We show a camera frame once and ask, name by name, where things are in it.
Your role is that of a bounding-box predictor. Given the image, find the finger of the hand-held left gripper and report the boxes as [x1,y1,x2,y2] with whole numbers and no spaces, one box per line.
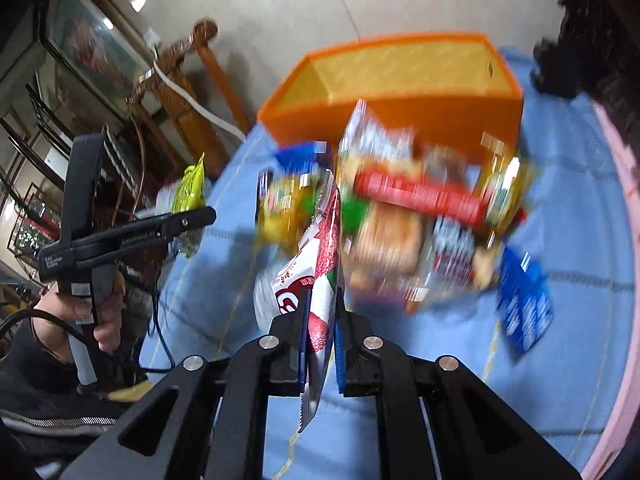
[132,206,217,248]

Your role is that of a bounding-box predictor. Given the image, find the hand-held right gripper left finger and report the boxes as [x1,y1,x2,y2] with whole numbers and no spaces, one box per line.
[59,287,312,480]

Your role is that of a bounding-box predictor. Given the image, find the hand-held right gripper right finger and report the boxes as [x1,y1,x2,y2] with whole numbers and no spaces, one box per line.
[334,287,583,480]

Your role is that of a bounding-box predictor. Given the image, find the red white snack packet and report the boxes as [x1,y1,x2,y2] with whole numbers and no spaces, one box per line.
[254,172,346,433]

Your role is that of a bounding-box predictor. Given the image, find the orange box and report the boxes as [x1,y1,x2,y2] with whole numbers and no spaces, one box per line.
[256,32,525,168]

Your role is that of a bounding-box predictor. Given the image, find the person's left forearm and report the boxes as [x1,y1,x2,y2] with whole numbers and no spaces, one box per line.
[0,317,83,411]

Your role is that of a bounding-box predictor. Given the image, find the person's left hand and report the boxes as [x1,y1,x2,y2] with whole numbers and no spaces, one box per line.
[31,270,127,357]

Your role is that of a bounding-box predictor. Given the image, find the yellow-green snack packet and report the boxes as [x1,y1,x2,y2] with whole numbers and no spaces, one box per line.
[170,152,208,259]

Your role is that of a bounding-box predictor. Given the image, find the dark wooden cabinet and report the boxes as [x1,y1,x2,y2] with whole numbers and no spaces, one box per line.
[0,72,68,276]

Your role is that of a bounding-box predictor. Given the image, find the small blue snack packet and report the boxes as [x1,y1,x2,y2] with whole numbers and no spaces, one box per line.
[274,142,332,172]

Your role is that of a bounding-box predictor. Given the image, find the wooden chair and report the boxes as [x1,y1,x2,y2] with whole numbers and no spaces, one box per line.
[125,20,253,183]

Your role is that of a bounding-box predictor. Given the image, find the clear cracker bag red label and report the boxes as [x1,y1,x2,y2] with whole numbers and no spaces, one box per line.
[337,100,501,313]

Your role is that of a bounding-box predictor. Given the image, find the person's dark jacket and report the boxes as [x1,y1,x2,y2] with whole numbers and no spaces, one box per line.
[0,385,132,480]

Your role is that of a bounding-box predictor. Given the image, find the blue white snack packet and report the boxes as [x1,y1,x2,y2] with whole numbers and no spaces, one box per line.
[495,245,557,362]

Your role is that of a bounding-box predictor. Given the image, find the framed picture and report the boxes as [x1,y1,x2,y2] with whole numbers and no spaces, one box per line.
[39,0,157,117]

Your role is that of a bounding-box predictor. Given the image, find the gold snack packet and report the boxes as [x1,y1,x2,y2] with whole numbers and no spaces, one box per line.
[475,132,540,233]

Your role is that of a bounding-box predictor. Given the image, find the pink sheet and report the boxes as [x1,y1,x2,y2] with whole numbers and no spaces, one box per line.
[580,102,640,480]

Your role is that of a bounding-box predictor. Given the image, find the dark carved headboard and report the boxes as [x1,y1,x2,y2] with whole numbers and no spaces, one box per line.
[530,0,640,173]

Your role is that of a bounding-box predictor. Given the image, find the black cable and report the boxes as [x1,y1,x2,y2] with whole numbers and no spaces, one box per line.
[0,280,168,376]

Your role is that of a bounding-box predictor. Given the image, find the white cable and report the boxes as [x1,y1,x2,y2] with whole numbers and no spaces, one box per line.
[150,60,247,139]

